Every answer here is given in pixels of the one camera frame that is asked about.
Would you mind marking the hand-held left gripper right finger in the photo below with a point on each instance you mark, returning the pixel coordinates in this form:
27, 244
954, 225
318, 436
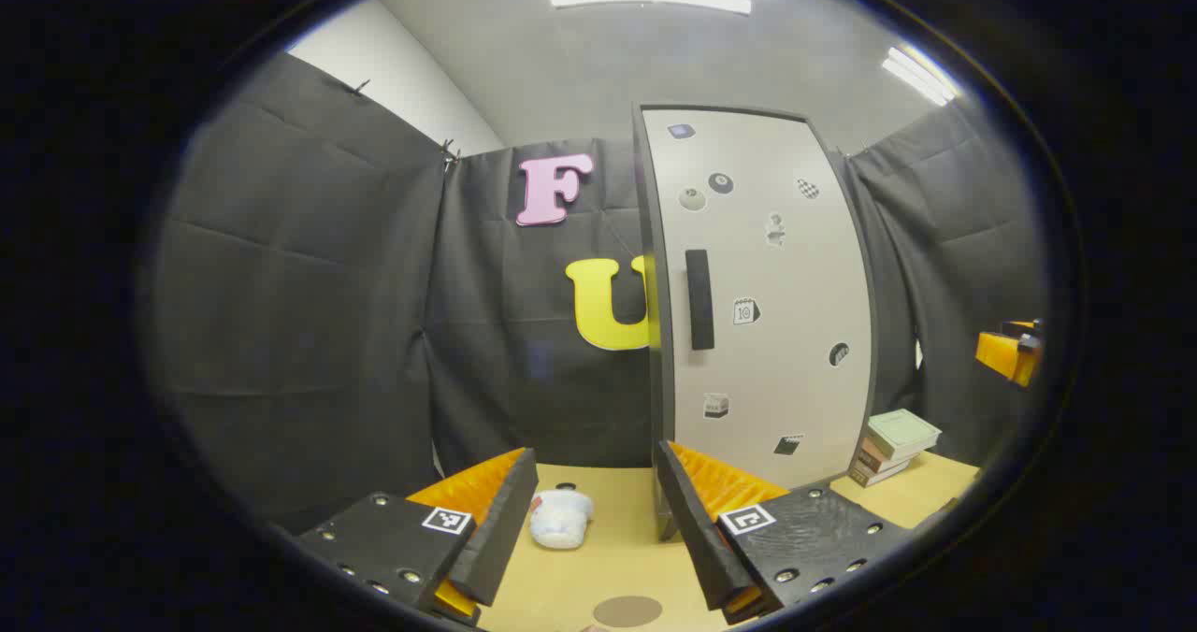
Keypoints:
697, 529

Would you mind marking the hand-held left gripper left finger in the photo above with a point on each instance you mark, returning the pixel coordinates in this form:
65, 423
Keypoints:
500, 529

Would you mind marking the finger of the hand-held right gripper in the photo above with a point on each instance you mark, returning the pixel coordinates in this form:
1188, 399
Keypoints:
1005, 356

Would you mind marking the dark grey cabinet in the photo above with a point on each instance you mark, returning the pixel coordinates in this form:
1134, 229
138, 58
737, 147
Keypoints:
657, 408

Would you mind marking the beige cabinet door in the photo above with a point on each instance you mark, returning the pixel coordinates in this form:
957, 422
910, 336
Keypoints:
795, 286

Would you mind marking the white crumpled cloth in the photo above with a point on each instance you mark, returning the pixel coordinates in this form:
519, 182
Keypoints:
561, 520

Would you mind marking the green book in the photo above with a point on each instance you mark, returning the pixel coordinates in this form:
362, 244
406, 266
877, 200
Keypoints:
900, 431

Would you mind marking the brown book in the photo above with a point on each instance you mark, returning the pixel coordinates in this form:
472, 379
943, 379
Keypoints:
879, 462
870, 476

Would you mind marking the small ceiling light panel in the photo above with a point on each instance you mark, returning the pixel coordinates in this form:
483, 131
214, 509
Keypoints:
921, 76

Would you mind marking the black backdrop cloth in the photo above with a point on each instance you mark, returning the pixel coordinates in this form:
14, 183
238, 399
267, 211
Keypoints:
309, 286

